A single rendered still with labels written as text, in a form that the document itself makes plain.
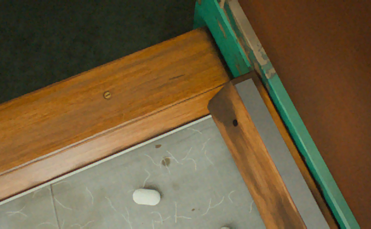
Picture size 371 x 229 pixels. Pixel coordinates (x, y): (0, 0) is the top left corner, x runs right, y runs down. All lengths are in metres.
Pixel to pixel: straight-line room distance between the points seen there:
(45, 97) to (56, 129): 0.05
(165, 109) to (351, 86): 0.30
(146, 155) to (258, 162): 0.17
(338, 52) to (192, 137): 0.30
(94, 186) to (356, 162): 0.34
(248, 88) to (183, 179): 0.16
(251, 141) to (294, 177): 0.06
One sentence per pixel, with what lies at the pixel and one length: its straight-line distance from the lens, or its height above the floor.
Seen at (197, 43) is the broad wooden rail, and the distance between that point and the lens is 0.72.
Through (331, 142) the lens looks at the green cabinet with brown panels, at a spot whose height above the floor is 0.92.
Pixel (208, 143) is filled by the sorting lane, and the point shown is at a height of 0.74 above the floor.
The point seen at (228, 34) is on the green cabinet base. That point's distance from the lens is 0.66.
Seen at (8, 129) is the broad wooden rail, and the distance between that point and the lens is 0.71.
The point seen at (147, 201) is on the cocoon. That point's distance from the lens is 0.66.
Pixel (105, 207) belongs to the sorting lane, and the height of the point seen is 0.74.
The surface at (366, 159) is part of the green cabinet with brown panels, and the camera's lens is 0.49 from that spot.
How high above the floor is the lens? 1.41
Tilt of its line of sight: 72 degrees down
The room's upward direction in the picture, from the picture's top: 7 degrees clockwise
